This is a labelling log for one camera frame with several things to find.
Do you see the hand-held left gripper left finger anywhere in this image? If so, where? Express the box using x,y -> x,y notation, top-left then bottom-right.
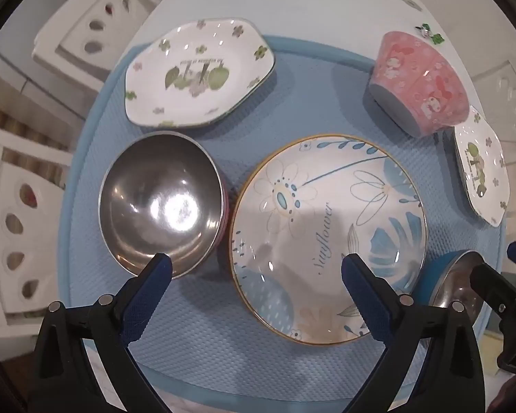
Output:
30,253 -> 177,413

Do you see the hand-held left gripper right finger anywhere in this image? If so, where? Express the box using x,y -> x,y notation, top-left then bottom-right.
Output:
341,253 -> 486,413

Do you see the blue steel bowl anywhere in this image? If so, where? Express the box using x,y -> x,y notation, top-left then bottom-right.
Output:
413,250 -> 488,340

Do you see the square white floral plate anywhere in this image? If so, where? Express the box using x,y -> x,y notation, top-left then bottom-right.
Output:
453,105 -> 511,229

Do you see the red steel bowl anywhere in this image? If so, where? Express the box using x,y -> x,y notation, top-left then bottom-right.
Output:
99,131 -> 230,279

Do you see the large blue flower plate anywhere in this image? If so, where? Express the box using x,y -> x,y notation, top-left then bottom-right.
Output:
229,133 -> 428,347

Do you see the white carved chair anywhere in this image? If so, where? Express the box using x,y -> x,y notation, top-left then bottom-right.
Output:
32,0 -> 158,82
471,62 -> 516,229
0,129 -> 76,340

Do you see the pink patterned bowl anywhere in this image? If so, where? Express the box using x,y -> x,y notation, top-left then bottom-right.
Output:
367,31 -> 471,139

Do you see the light blue textured mat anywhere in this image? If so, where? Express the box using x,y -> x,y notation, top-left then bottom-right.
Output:
58,36 -> 509,396

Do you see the small glass flower ornament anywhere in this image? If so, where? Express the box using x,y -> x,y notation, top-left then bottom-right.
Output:
415,23 -> 445,46

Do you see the hexagonal white floral plate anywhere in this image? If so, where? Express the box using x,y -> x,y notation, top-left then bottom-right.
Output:
125,17 -> 277,129

